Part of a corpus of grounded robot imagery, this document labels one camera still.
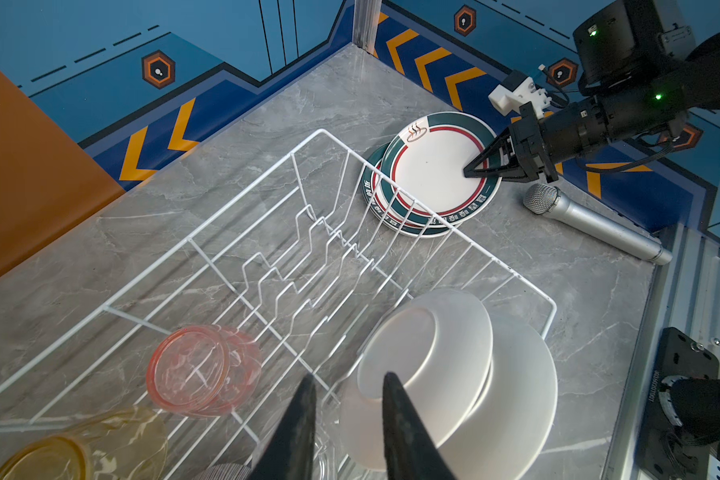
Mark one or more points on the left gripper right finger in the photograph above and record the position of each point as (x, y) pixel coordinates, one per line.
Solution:
(409, 451)

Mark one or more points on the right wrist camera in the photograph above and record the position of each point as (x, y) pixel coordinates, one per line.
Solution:
(516, 90)

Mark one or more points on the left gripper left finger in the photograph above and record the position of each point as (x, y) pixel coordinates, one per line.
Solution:
(290, 452)

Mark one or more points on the silver microphone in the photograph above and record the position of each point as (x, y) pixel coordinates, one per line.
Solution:
(550, 202)

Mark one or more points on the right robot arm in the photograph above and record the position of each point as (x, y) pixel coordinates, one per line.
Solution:
(642, 72)

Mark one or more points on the yellow glass cup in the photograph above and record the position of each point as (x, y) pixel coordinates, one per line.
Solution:
(129, 443)

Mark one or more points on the white plate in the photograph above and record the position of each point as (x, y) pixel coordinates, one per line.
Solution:
(505, 433)
(440, 347)

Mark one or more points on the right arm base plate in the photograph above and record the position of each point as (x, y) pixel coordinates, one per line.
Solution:
(679, 437)

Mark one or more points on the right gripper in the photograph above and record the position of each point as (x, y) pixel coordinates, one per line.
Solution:
(521, 154)

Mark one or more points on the white ribbed bowl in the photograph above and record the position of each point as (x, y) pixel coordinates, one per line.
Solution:
(226, 471)

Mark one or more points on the pink glass cup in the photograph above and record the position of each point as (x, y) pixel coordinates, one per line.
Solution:
(204, 371)

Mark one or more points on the white wire dish rack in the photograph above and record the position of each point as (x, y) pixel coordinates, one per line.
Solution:
(293, 256)

